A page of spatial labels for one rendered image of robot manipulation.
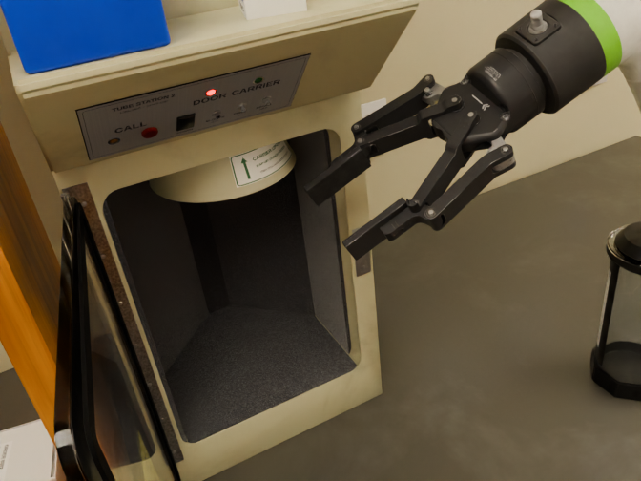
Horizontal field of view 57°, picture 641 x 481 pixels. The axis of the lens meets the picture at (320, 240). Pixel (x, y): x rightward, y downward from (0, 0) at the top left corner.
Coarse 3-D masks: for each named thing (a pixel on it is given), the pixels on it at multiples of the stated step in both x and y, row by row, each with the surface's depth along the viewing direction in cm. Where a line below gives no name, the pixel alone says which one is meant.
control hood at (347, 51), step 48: (336, 0) 50; (384, 0) 48; (192, 48) 42; (240, 48) 44; (288, 48) 47; (336, 48) 50; (384, 48) 54; (48, 96) 40; (96, 96) 42; (48, 144) 45
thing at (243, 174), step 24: (288, 144) 71; (192, 168) 63; (216, 168) 63; (240, 168) 64; (264, 168) 65; (288, 168) 68; (168, 192) 65; (192, 192) 64; (216, 192) 63; (240, 192) 64
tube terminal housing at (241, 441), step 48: (192, 0) 52; (336, 96) 63; (192, 144) 57; (240, 144) 60; (336, 144) 68; (96, 192) 55; (144, 336) 64; (336, 384) 82; (240, 432) 78; (288, 432) 82; (192, 480) 77
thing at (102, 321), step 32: (64, 224) 47; (64, 256) 42; (64, 288) 39; (96, 288) 50; (64, 320) 36; (96, 320) 45; (64, 352) 33; (96, 352) 41; (128, 352) 59; (64, 384) 31; (96, 384) 38; (128, 384) 52; (64, 416) 29; (96, 416) 35; (128, 416) 47; (64, 448) 28; (128, 448) 43; (160, 448) 63; (128, 480) 39; (160, 480) 56
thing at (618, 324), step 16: (608, 240) 76; (624, 256) 72; (624, 272) 74; (624, 288) 74; (640, 288) 73; (624, 304) 75; (640, 304) 74; (624, 320) 76; (640, 320) 75; (608, 336) 80; (624, 336) 77; (640, 336) 76; (608, 352) 81; (624, 352) 79; (640, 352) 77; (608, 368) 82; (624, 368) 80; (640, 368) 79; (640, 384) 80
